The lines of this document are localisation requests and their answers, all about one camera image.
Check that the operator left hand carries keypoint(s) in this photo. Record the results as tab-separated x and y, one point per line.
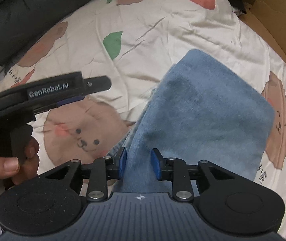
11	169

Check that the blue denim pants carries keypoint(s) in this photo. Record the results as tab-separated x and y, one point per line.
201	110

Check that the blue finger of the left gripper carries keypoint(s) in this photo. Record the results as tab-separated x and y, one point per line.
96	85
69	99

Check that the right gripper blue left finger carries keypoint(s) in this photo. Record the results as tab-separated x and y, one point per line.
73	173

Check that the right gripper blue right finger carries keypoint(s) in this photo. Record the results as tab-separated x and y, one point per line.
206	174

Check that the cream bear print bedsheet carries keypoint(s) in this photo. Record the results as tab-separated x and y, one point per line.
135	43

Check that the black cloth under pillow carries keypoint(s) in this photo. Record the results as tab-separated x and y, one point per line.
238	7

